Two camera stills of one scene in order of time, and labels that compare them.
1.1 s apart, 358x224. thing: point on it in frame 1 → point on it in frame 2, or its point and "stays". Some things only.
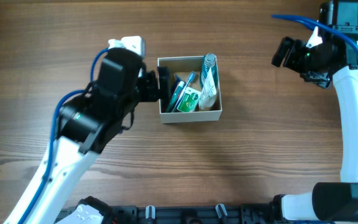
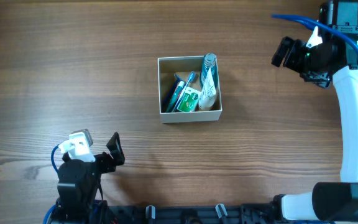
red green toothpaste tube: [180, 85] stays
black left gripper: [149, 87] → [105, 160]
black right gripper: [295, 56] stays
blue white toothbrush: [192, 74] stays
